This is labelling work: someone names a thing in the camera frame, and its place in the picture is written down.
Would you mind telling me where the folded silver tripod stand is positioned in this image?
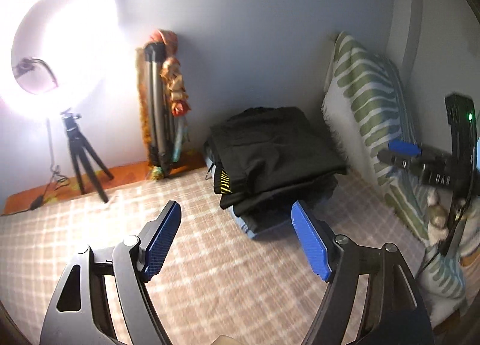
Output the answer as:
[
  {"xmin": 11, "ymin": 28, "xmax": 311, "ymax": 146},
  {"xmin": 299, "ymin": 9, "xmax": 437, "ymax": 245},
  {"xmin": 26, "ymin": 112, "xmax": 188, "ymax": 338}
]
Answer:
[{"xmin": 144, "ymin": 42, "xmax": 173, "ymax": 177}]

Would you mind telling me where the plaid beige bed blanket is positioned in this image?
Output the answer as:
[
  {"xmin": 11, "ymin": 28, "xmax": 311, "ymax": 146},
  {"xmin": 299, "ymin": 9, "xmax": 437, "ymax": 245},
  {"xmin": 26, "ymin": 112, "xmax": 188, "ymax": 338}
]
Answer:
[{"xmin": 0, "ymin": 166, "xmax": 432, "ymax": 345}]

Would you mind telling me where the right gloved hand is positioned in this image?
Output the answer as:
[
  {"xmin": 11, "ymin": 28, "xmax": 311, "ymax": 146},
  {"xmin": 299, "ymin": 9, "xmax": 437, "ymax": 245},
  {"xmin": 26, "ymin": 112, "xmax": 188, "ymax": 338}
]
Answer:
[{"xmin": 426, "ymin": 188, "xmax": 450, "ymax": 247}]

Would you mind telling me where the dark folded clothes stack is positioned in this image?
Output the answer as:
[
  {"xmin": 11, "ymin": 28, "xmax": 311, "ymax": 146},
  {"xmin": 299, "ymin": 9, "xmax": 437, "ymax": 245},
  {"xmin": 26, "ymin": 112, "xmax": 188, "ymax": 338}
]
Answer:
[{"xmin": 203, "ymin": 140, "xmax": 338, "ymax": 217}]

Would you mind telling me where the small black tripod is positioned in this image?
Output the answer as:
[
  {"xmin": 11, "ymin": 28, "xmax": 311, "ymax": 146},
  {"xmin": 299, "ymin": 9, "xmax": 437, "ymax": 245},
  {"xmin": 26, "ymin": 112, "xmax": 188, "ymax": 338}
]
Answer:
[{"xmin": 60, "ymin": 109, "xmax": 114, "ymax": 204}]

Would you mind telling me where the green white patterned pillow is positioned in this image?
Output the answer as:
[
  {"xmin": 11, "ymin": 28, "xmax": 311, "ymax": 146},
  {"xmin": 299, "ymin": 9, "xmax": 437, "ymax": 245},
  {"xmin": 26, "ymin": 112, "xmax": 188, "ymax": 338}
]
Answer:
[{"xmin": 322, "ymin": 32, "xmax": 466, "ymax": 326}]

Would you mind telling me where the black power cable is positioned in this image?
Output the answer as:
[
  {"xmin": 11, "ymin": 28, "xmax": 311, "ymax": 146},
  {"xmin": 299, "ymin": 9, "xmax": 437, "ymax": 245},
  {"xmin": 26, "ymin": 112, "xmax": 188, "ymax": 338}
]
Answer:
[{"xmin": 28, "ymin": 119, "xmax": 70, "ymax": 212}]

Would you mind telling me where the black sport shorts yellow print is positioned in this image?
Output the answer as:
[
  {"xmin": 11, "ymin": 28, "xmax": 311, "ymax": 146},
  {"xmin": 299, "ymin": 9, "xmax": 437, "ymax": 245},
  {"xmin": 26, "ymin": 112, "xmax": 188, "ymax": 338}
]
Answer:
[{"xmin": 208, "ymin": 107, "xmax": 347, "ymax": 195}]

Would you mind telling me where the bright ring light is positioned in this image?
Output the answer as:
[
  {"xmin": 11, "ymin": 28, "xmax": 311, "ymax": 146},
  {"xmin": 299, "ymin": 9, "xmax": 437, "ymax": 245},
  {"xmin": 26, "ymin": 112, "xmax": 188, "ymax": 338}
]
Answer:
[{"xmin": 1, "ymin": 0, "xmax": 118, "ymax": 119}]

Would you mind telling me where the orange bed sheet edge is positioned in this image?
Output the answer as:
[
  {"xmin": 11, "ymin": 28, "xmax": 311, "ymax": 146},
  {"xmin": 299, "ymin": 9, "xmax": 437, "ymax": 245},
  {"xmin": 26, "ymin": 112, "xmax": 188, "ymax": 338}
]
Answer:
[{"xmin": 1, "ymin": 150, "xmax": 205, "ymax": 215}]

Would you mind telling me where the blue folded garment bottom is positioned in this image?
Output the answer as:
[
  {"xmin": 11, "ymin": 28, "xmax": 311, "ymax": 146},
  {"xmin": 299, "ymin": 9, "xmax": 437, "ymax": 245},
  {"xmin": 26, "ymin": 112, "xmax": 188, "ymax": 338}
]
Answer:
[{"xmin": 226, "ymin": 206, "xmax": 290, "ymax": 239}]

